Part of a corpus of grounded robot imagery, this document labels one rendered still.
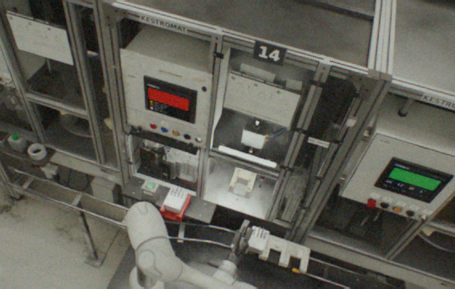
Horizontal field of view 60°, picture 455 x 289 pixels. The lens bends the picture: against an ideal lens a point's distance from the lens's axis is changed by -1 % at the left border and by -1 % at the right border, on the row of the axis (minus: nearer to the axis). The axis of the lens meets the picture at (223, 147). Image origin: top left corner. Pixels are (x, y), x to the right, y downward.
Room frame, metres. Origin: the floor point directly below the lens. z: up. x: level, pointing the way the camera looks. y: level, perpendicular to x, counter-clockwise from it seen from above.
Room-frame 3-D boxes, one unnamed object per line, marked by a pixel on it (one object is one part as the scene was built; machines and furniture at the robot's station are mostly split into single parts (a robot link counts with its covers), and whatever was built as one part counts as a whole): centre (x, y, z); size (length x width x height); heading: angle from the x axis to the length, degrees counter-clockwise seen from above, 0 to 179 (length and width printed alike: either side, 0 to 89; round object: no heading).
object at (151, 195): (1.24, 0.36, 0.97); 0.08 x 0.08 x 0.12; 79
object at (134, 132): (1.30, 0.30, 1.37); 0.36 x 0.04 x 0.04; 79
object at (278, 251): (1.05, -0.38, 0.84); 0.36 x 0.14 x 0.10; 79
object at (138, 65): (1.43, 0.27, 1.60); 0.42 x 0.29 x 0.46; 79
